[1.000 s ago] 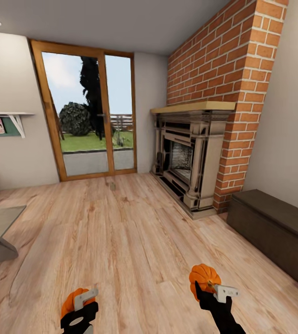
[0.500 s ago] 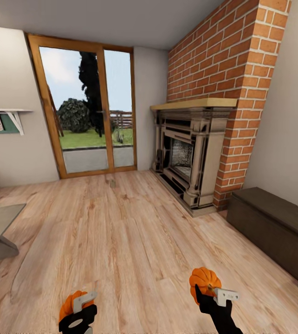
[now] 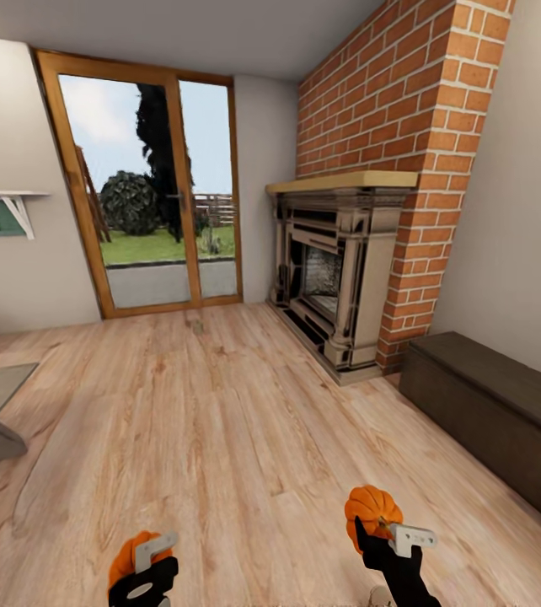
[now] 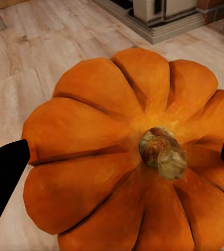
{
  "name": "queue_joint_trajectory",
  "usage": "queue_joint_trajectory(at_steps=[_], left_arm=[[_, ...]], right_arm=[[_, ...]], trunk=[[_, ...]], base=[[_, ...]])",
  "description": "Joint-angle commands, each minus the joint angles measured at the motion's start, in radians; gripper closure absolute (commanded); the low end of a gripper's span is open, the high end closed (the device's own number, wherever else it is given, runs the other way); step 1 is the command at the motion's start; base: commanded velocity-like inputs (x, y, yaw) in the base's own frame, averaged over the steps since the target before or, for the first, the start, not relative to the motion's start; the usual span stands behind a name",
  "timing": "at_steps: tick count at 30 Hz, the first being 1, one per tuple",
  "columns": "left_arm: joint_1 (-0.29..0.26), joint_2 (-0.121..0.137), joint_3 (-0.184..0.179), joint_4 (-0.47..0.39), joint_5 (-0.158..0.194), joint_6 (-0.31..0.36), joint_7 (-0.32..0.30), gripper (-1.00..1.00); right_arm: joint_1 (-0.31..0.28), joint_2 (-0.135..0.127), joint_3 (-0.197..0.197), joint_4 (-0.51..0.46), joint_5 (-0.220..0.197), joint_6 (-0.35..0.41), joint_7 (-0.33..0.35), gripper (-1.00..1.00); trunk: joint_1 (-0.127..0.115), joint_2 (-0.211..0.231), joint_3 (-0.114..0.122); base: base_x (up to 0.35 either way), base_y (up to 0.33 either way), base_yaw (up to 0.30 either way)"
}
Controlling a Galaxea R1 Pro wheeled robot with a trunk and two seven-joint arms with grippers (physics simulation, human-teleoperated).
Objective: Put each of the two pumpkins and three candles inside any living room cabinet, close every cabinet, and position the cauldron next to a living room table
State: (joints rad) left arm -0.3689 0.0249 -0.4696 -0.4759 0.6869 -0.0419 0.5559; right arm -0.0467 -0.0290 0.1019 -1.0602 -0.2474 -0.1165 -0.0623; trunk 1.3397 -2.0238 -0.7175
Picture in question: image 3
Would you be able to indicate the pumpkin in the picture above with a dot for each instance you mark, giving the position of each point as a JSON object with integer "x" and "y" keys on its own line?
{"x": 376, "y": 510}
{"x": 124, "y": 564}

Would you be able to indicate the door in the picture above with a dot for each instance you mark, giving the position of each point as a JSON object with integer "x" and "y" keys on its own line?
{"x": 150, "y": 158}

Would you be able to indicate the cabinet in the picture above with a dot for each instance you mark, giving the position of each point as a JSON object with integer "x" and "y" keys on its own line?
{"x": 488, "y": 402}

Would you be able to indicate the countertop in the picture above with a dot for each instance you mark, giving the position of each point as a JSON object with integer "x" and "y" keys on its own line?
{"x": 357, "y": 178}

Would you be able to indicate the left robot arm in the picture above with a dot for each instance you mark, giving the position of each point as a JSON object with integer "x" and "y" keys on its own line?
{"x": 146, "y": 586}

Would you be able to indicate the wood fireplace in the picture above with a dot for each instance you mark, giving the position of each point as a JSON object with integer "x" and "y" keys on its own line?
{"x": 334, "y": 251}

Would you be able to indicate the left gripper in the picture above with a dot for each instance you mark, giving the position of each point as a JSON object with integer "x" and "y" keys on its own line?
{"x": 162, "y": 571}

